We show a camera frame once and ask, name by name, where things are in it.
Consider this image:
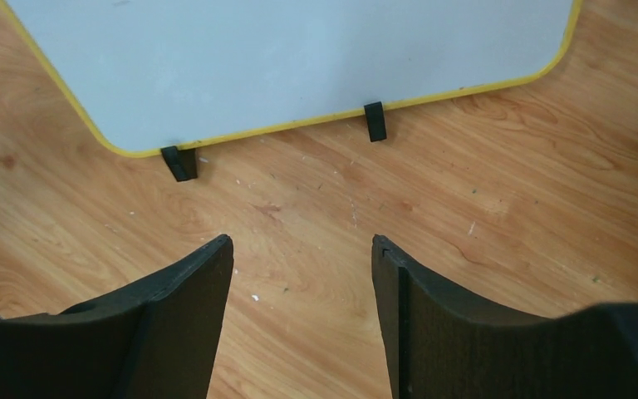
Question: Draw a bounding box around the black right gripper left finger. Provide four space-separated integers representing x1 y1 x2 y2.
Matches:
0 234 233 398

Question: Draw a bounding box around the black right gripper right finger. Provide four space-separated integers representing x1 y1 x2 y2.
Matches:
371 235 638 398

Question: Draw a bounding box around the yellow framed whiteboard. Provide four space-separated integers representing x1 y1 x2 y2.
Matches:
1 1 582 157

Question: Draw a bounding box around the black whiteboard foot left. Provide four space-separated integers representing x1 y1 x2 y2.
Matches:
160 146 198 182

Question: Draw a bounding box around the black whiteboard foot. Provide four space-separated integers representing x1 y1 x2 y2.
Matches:
364 101 387 142
160 146 198 182

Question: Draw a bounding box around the black whiteboard foot right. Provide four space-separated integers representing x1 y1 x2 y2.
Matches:
364 101 387 142

